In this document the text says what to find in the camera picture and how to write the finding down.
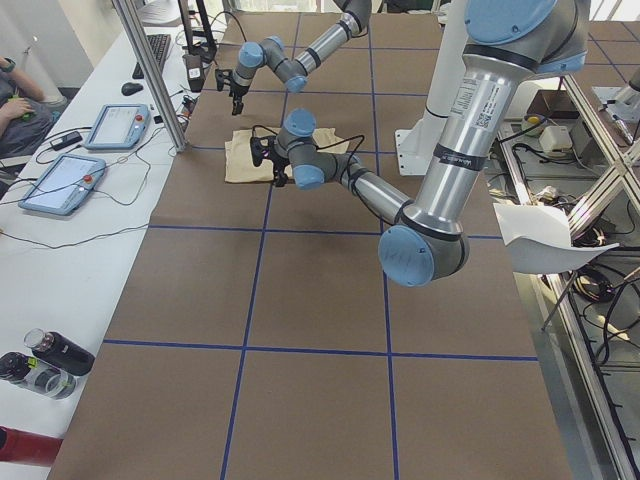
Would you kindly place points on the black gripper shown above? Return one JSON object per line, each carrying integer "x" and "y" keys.
{"x": 235, "y": 92}
{"x": 280, "y": 165}

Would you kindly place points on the cream long-sleeve printed shirt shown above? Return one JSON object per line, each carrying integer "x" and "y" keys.
{"x": 240, "y": 169}

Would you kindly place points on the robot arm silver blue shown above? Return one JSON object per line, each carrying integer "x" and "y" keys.
{"x": 292, "y": 72}
{"x": 508, "y": 42}

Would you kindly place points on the black monitor stand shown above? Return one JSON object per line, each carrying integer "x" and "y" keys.
{"x": 197, "y": 30}

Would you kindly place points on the black computer keyboard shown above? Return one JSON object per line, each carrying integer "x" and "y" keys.
{"x": 160, "y": 45}

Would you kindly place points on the black computer mouse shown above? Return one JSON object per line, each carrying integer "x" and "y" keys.
{"x": 131, "y": 88}

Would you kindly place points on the upper blue teach pendant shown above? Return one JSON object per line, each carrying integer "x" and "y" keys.
{"x": 118, "y": 127}

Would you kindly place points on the blue teach pendant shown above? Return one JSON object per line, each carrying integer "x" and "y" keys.
{"x": 65, "y": 185}
{"x": 118, "y": 127}

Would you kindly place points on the black power adapter brick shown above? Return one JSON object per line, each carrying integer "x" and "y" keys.
{"x": 66, "y": 140}

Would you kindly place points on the lower blue teach pendant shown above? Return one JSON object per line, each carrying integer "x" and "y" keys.
{"x": 65, "y": 185}

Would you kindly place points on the seated person in grey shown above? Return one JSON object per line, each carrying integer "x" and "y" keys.
{"x": 25, "y": 119}

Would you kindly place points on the tape roll with yellow ball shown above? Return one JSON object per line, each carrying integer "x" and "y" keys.
{"x": 533, "y": 125}

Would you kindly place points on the white curved plastic sheet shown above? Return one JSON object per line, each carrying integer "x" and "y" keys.
{"x": 539, "y": 242}

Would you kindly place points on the black lidded bottle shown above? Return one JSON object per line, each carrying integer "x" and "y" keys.
{"x": 57, "y": 350}

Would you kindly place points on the clear plastic bottle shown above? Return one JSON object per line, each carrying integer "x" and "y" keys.
{"x": 36, "y": 375}

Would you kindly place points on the red cylinder object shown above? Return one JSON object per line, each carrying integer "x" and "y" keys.
{"x": 28, "y": 448}

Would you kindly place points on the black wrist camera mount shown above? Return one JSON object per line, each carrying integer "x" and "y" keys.
{"x": 261, "y": 149}
{"x": 223, "y": 78}

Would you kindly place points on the aluminium frame post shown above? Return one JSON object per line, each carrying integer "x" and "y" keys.
{"x": 152, "y": 74}

